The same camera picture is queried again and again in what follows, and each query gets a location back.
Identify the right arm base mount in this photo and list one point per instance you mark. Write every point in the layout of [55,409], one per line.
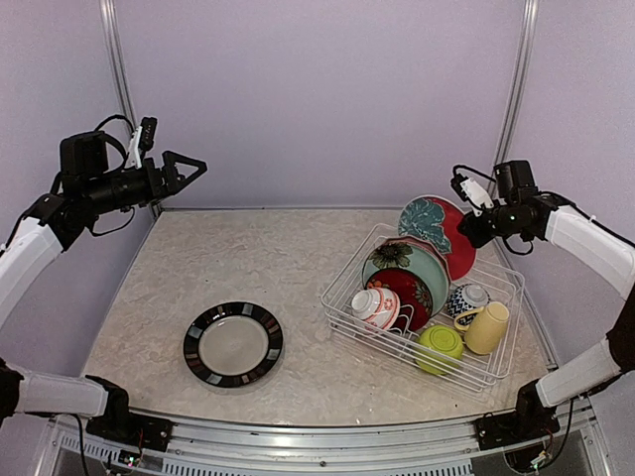
[495,431]

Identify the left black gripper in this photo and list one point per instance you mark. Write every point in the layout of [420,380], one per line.
[172,180]

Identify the red floral bowl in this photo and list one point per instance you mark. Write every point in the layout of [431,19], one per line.
[415,296]

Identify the left aluminium corner post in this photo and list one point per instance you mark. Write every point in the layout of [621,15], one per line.
[117,66]

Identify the aluminium front rail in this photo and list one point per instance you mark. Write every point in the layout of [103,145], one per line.
[440,443]

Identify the aluminium corner post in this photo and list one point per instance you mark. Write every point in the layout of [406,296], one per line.
[117,66]
[519,77]

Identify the light teal floral plate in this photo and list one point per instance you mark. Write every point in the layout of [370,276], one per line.
[397,253]

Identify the yellow mug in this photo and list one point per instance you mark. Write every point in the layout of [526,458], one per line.
[483,327]

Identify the pink scalloped plate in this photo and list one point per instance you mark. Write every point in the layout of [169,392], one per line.
[426,262]

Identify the white wire dish rack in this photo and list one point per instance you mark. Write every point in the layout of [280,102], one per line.
[474,372]

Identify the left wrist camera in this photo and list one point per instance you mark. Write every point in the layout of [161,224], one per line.
[142,141]

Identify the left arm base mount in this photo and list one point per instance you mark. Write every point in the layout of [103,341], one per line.
[143,432]

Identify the white red patterned bowl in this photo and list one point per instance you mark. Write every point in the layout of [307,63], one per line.
[375,309]

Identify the black rimmed beige plate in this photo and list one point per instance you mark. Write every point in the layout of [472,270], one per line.
[233,344]

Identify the blue white patterned cup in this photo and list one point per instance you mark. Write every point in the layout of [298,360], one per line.
[466,297]

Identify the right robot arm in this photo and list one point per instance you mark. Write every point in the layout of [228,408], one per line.
[507,203]

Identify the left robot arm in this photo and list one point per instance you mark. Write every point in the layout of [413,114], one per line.
[97,176]

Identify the red teal floral plate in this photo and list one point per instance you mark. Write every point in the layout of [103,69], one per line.
[435,219]

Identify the right aluminium corner post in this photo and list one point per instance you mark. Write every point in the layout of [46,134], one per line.
[519,77]

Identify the lime green bowl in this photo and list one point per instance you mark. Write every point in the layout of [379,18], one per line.
[442,349]

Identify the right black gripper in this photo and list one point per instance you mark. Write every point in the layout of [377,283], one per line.
[468,227]

